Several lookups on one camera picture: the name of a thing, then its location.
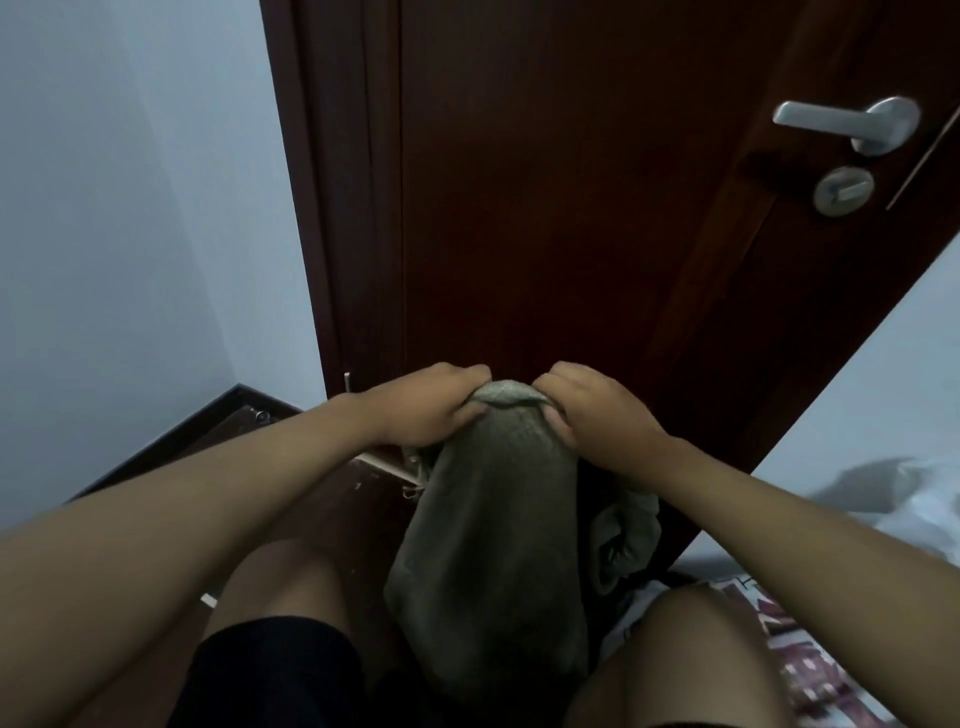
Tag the person's right hand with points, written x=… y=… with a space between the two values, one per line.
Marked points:
x=607 y=420

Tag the person's left hand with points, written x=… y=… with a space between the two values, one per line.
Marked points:
x=424 y=405

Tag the green woven sack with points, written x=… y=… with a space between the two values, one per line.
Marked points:
x=495 y=555

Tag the white plastic bag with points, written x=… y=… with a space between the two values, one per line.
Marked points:
x=907 y=499

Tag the white bag with red print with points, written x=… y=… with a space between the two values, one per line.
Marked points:
x=802 y=667

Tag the person's left forearm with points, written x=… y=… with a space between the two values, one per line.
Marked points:
x=165 y=540

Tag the person's right forearm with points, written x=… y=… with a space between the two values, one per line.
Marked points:
x=825 y=547

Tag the person's left leg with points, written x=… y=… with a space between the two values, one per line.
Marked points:
x=285 y=585

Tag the person's leg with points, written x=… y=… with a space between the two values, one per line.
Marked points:
x=675 y=667
x=285 y=585

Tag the person's right leg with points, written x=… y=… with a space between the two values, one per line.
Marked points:
x=675 y=667

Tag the metal floor door stopper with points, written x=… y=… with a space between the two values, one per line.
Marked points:
x=262 y=415

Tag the dark brown wooden door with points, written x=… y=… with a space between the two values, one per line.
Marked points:
x=334 y=187

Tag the dark baseboard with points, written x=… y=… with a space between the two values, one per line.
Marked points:
x=187 y=435

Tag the white floor strip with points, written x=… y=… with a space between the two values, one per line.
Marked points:
x=208 y=600

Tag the black shorts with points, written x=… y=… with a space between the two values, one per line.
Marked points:
x=270 y=675

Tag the silver thumb-turn lock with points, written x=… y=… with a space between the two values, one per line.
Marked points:
x=844 y=192

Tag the silver door latch plate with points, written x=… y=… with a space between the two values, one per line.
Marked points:
x=924 y=157

